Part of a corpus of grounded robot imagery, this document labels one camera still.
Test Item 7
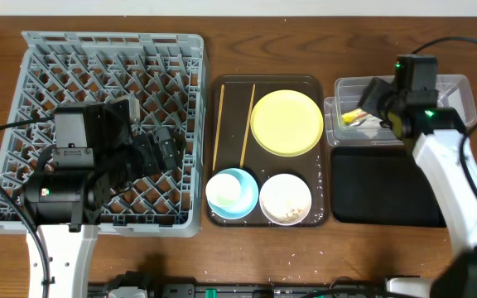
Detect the white cup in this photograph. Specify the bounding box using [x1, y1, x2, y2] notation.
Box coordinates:
[205, 173, 241, 208]

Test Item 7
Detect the yellow plate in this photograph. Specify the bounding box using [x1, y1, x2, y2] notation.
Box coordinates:
[250, 89, 324, 157]

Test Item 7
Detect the white bowl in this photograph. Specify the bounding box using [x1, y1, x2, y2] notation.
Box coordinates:
[259, 174, 312, 226]

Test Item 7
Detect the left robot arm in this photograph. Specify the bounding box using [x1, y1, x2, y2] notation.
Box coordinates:
[22, 98, 186, 297]

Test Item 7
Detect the yellow green snack wrapper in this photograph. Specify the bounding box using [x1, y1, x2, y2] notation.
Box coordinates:
[342, 108, 369, 127]

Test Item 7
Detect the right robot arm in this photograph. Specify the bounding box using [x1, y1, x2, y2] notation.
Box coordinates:
[359, 54, 477, 297]

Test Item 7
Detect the clear plastic bin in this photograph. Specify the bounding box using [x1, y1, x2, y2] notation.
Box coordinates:
[324, 74, 477, 147]

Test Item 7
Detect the white tissue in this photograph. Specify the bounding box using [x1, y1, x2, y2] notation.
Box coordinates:
[359, 116, 388, 129]

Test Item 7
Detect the grey dishwasher rack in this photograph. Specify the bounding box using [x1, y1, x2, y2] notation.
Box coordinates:
[0, 31, 207, 238]

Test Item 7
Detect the black waste tray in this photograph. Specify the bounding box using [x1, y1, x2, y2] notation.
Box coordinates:
[330, 147, 446, 228]

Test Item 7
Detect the blue bowl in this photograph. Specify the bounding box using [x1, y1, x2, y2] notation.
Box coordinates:
[207, 168, 259, 219]

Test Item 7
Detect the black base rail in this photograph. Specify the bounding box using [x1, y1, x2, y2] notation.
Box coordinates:
[88, 272, 385, 298]

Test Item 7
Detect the dark brown serving tray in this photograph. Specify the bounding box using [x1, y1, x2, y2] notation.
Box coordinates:
[209, 74, 330, 228]

